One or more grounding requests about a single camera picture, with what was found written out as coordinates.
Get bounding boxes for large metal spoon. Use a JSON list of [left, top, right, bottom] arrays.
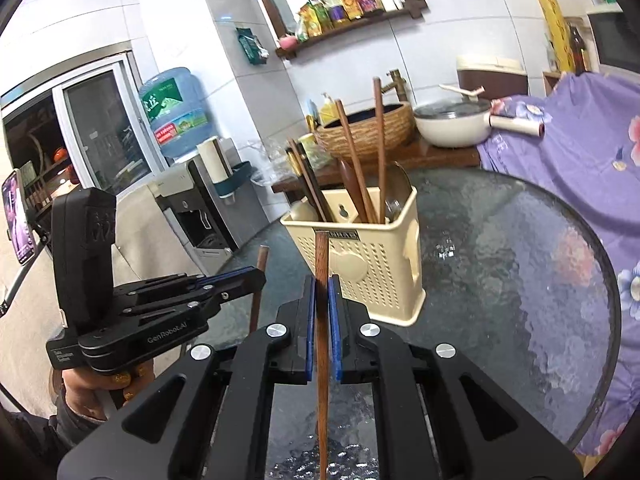
[[384, 161, 412, 224]]

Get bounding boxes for row of condiment bottles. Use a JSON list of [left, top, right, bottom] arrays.
[[297, 0, 388, 38]]

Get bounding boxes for aluminium sliding door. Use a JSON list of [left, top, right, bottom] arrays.
[[0, 52, 168, 241]]

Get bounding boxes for brown white rice cooker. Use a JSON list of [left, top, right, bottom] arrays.
[[456, 55, 529, 101]]

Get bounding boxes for purple floral cloth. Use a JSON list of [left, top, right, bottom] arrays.
[[477, 72, 640, 456]]

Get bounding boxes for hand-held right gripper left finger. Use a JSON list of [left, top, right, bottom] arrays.
[[57, 274, 317, 480]]

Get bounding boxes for blue water jug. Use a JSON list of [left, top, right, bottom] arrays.
[[139, 67, 211, 158]]

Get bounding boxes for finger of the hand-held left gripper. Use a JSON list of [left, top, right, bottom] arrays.
[[119, 271, 268, 322], [115, 266, 262, 302]]

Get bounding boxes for white cooking pot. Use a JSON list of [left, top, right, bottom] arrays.
[[414, 97, 547, 148]]

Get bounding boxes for brown wooden chopstick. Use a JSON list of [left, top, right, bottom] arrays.
[[315, 232, 331, 480], [334, 99, 378, 223], [372, 76, 387, 223], [250, 245, 269, 333]]

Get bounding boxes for woven basket wash basin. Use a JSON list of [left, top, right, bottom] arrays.
[[314, 101, 417, 163]]

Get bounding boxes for smartphone on stand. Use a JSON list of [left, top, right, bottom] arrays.
[[1, 170, 35, 266]]

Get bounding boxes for beige perforated utensil holder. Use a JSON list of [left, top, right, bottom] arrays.
[[280, 187, 426, 328]]

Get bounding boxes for brown glass bottle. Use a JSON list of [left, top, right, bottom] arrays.
[[567, 22, 588, 75]]

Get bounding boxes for white water dispenser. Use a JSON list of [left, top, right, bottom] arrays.
[[147, 157, 271, 271]]

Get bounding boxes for clear plastic bags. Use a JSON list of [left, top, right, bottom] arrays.
[[240, 137, 301, 186]]

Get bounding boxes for yellow soap bottle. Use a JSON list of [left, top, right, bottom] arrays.
[[319, 92, 341, 126]]

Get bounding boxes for teal cup holder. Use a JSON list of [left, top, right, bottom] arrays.
[[215, 160, 253, 198]]

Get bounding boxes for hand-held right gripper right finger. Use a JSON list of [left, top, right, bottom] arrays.
[[327, 274, 583, 480]]

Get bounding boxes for person's left forearm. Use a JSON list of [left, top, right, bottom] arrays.
[[0, 400, 108, 480]]

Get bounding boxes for green wall packet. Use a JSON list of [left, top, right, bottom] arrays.
[[236, 26, 269, 66]]

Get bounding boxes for white paper cup stack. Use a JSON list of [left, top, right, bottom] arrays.
[[196, 137, 231, 183]]

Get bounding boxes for white microwave oven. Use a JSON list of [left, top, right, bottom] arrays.
[[585, 5, 631, 76]]

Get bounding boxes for white rice paddle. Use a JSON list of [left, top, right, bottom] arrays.
[[439, 84, 486, 98]]

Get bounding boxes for bronze faucet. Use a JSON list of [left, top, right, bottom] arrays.
[[380, 69, 408, 103]]

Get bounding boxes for black chopstick with gold band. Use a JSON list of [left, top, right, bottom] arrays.
[[286, 147, 321, 223], [295, 140, 331, 223]]

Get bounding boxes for wooden framed wall shelf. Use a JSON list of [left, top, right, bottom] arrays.
[[249, 0, 430, 61]]

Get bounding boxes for person's left hand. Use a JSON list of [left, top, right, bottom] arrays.
[[62, 362, 153, 421]]

